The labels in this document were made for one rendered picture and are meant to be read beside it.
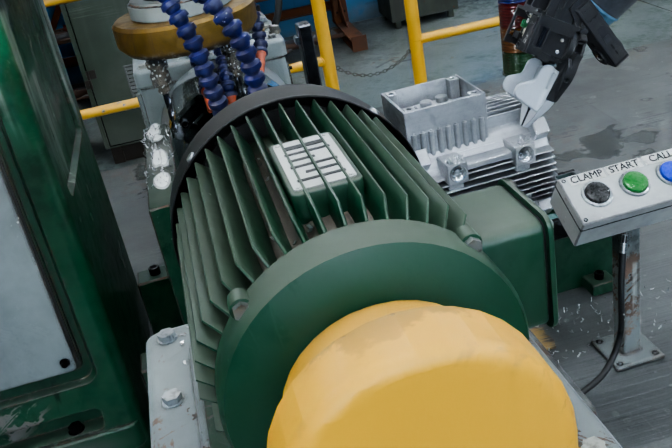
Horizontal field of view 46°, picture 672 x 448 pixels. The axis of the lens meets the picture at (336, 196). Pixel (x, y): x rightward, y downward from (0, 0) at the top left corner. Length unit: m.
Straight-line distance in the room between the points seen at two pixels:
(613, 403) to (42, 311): 0.71
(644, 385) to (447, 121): 0.43
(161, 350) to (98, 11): 3.62
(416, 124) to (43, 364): 0.56
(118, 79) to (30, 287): 3.37
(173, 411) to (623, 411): 0.64
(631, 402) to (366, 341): 0.81
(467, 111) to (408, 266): 0.76
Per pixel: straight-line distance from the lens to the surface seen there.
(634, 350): 1.17
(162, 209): 0.96
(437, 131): 1.10
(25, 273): 0.96
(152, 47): 0.97
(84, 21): 4.24
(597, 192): 0.99
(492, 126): 1.15
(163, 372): 0.65
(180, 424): 0.60
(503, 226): 0.44
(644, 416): 1.08
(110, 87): 4.31
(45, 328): 1.00
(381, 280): 0.36
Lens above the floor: 1.53
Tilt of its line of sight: 26 degrees down
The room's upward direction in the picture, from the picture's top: 11 degrees counter-clockwise
